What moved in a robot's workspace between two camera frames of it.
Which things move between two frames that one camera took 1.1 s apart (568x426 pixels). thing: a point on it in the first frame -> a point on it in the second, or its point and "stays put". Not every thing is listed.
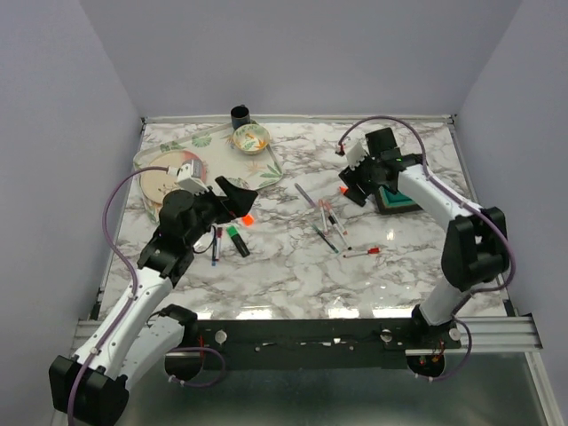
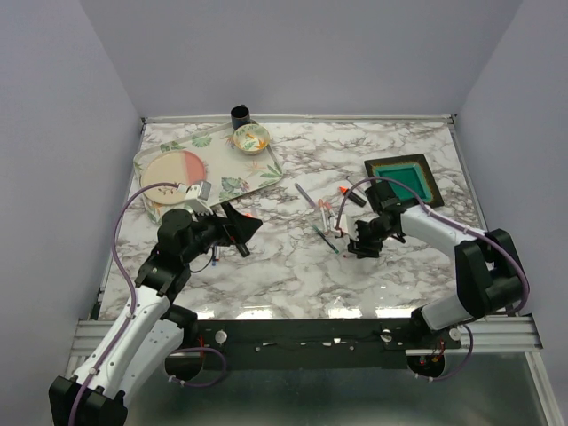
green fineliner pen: [325, 238] stays put
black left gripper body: [210, 209] -> [209, 230]
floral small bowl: [251, 138] stays put
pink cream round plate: [156, 184] stays put
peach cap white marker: [323, 217] stays put
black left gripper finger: [240, 200] -> [242, 224]
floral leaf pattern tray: [217, 149] stays put
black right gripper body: [366, 174] -> [371, 233]
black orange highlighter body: [352, 195] stays put
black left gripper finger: [239, 202] -> [240, 237]
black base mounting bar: [316, 343] stays put
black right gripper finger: [358, 193] -> [368, 252]
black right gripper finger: [350, 177] -> [354, 247]
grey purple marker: [306, 197] stays put
